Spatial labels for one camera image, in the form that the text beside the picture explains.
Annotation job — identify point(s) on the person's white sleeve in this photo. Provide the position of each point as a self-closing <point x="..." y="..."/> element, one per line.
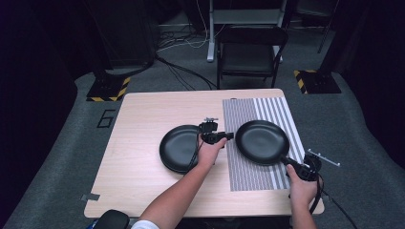
<point x="144" y="225"/>

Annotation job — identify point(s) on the black round plate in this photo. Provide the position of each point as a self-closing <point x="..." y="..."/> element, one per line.
<point x="261" y="141"/>
<point x="178" y="148"/>

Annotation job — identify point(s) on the person's left hand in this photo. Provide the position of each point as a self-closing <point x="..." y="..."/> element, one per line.
<point x="208" y="154"/>

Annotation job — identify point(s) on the black folding chair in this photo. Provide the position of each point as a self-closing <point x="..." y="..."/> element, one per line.
<point x="248" y="57"/>

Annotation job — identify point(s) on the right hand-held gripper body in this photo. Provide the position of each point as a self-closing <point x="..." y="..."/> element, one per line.
<point x="308" y="171"/>

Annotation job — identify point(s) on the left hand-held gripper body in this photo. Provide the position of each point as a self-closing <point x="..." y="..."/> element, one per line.
<point x="209" y="133"/>

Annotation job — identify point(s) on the black cabinet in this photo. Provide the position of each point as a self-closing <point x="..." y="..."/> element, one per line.
<point x="127" y="31"/>

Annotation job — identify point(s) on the black rounded cushion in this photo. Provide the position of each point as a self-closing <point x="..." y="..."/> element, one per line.
<point x="111" y="220"/>

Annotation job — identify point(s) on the person's right hand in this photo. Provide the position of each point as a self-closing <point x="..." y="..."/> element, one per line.
<point x="302" y="192"/>

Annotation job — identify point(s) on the grey striped table mat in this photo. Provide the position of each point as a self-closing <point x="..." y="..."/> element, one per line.
<point x="242" y="178"/>

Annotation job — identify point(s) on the grey tape piece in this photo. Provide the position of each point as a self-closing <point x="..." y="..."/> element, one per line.
<point x="90" y="197"/>
<point x="325" y="197"/>

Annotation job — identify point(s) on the yellow-striped black stand base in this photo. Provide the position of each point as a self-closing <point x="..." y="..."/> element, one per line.
<point x="106" y="90"/>
<point x="318" y="82"/>

